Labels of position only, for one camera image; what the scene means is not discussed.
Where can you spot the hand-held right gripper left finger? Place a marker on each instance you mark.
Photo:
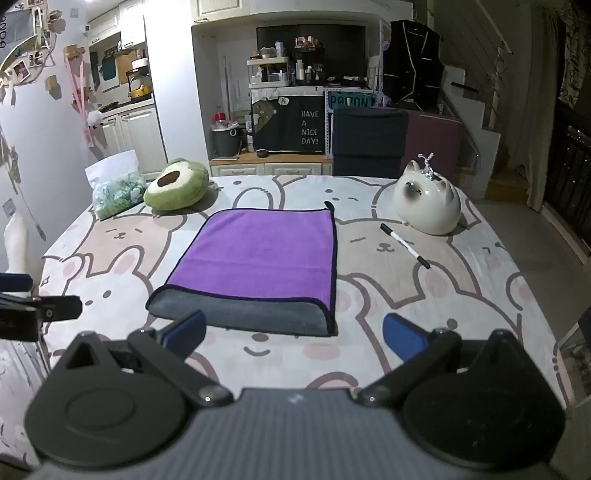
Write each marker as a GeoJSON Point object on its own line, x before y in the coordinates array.
{"type": "Point", "coordinates": [187, 328]}

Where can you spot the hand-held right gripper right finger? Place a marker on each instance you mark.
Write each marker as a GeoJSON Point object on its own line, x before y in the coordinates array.
{"type": "Point", "coordinates": [402, 336]}

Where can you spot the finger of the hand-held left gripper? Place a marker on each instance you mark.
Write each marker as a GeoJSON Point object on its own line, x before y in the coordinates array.
{"type": "Point", "coordinates": [51, 313]}

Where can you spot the purple and grey towel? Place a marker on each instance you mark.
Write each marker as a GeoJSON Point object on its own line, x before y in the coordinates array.
{"type": "Point", "coordinates": [258, 258]}

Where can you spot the printed bunny tablecloth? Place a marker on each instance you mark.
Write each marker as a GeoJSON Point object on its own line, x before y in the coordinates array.
{"type": "Point", "coordinates": [461, 286]}

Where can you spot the black marker pen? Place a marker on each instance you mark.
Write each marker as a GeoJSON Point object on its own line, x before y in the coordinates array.
{"type": "Point", "coordinates": [406, 246]}

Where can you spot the white cat-shaped ceramic jar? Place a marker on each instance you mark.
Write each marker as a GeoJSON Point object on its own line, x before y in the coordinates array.
{"type": "Point", "coordinates": [427, 201]}

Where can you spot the clear bag of small items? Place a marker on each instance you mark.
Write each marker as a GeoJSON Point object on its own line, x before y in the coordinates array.
{"type": "Point", "coordinates": [115, 187]}

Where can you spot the green avocado plush pillow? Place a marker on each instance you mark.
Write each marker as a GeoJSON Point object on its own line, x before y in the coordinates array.
{"type": "Point", "coordinates": [178, 185]}

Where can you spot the wooden countertop cabinet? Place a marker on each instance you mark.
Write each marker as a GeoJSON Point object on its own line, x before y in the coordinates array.
{"type": "Point", "coordinates": [272, 165]}

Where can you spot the dark grey pot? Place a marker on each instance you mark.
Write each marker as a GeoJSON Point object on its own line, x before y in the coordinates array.
{"type": "Point", "coordinates": [226, 141]}

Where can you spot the white kitchen cabinets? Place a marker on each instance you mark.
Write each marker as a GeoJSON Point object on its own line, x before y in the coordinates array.
{"type": "Point", "coordinates": [134, 138]}

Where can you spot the maroon chair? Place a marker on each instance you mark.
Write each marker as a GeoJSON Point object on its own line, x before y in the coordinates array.
{"type": "Point", "coordinates": [434, 143]}

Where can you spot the dark grey chair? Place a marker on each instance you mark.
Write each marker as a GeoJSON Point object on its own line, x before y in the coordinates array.
{"type": "Point", "coordinates": [369, 143]}

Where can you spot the white plush toy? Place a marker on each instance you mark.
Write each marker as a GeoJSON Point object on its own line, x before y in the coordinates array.
{"type": "Point", "coordinates": [95, 119]}

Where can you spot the black cloth with white letters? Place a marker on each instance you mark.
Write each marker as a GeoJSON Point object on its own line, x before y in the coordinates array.
{"type": "Point", "coordinates": [288, 122]}

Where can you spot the yellow pot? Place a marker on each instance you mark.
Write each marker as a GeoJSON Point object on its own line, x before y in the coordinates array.
{"type": "Point", "coordinates": [139, 90]}

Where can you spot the teal letter sign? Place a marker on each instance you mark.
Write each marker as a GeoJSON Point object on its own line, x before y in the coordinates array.
{"type": "Point", "coordinates": [349, 100]}

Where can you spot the staircase with metal railing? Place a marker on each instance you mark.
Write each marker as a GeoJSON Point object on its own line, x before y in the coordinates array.
{"type": "Point", "coordinates": [480, 97]}

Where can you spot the white tiered storage rack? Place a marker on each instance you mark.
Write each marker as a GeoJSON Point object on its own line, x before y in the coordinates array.
{"type": "Point", "coordinates": [270, 69]}

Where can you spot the black jacket with white trim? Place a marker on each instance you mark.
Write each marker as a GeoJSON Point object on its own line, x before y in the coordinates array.
{"type": "Point", "coordinates": [413, 62]}

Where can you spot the patterned curtain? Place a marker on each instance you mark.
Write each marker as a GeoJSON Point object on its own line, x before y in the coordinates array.
{"type": "Point", "coordinates": [572, 55]}

